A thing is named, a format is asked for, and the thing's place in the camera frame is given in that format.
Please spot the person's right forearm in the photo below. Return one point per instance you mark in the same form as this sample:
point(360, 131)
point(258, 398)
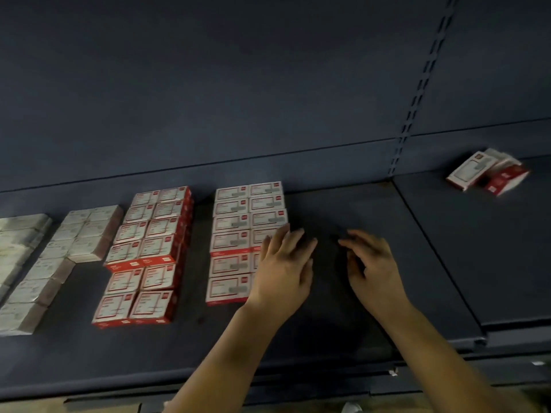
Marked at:
point(443, 365)

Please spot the person's right hand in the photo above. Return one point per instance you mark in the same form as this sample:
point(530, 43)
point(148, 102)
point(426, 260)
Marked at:
point(379, 279)

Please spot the dark metal shelf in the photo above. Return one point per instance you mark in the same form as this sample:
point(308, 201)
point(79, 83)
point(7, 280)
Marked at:
point(215, 81)

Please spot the person's left hand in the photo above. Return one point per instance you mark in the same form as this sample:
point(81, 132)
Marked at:
point(280, 279)

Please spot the small red white box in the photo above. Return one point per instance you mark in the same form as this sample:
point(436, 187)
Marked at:
point(265, 189)
point(132, 230)
point(123, 253)
point(269, 219)
point(175, 194)
point(268, 204)
point(171, 209)
point(230, 265)
point(145, 198)
point(152, 305)
point(160, 277)
point(139, 213)
point(230, 241)
point(232, 192)
point(226, 290)
point(124, 281)
point(232, 222)
point(258, 235)
point(166, 226)
point(113, 309)
point(160, 247)
point(232, 207)

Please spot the person's grey shoe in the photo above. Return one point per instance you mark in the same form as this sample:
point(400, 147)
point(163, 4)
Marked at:
point(352, 408)

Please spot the pile of red white boxes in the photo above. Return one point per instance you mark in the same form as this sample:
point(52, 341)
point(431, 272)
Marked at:
point(469, 170)

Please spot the person's left forearm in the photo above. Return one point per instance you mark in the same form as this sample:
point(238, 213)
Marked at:
point(224, 365)

